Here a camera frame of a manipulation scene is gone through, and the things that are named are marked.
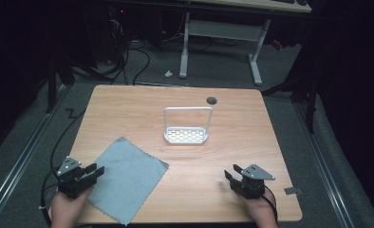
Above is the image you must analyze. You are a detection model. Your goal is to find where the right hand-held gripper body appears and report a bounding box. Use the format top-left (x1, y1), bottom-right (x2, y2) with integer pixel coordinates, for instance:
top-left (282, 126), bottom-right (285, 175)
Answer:
top-left (230, 163), bottom-right (276, 200)

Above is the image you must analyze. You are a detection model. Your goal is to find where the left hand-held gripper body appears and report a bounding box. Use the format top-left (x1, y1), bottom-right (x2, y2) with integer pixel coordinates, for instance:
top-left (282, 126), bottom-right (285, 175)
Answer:
top-left (55, 155), bottom-right (98, 200)

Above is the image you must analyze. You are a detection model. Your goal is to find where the person's right hand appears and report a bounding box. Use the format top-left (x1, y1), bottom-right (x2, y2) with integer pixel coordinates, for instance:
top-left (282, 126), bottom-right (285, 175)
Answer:
top-left (235, 189), bottom-right (279, 228)

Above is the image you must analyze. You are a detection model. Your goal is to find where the person's left hand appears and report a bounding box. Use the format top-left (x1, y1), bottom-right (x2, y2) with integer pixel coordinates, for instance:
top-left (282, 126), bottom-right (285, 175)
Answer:
top-left (50, 186), bottom-right (94, 228)

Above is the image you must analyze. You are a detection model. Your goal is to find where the grey cloth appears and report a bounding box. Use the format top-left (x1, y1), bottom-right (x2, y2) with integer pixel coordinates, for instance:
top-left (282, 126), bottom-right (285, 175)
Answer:
top-left (86, 136), bottom-right (170, 226)

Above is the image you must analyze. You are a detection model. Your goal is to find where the grey tape piece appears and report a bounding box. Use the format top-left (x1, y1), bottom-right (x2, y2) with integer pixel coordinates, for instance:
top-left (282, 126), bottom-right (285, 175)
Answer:
top-left (284, 186), bottom-right (303, 196)

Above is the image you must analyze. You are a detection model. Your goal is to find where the white towel rack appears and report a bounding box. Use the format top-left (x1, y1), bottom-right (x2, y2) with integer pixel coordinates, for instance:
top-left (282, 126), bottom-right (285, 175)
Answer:
top-left (163, 106), bottom-right (214, 145)

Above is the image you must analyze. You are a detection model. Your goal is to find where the black stand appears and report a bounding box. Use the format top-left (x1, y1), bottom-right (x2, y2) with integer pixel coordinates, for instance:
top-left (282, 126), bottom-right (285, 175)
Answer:
top-left (45, 53), bottom-right (76, 115)
top-left (260, 74), bottom-right (320, 135)

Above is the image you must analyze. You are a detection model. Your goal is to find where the white-legged desk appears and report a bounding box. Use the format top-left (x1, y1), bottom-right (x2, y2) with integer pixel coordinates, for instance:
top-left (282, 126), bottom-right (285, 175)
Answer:
top-left (175, 0), bottom-right (312, 86)

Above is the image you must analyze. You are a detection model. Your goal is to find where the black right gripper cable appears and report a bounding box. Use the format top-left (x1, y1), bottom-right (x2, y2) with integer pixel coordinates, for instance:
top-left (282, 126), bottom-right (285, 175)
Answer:
top-left (260, 185), bottom-right (279, 222)

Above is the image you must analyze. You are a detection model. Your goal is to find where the metal floor rail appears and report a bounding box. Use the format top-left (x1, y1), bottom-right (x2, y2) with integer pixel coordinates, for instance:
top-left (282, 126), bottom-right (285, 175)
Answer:
top-left (0, 85), bottom-right (71, 222)
top-left (292, 102), bottom-right (356, 228)

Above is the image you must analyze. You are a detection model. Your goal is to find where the bundle of black floor cables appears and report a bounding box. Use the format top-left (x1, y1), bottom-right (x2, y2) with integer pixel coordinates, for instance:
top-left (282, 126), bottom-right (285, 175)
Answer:
top-left (70, 12), bottom-right (152, 86)

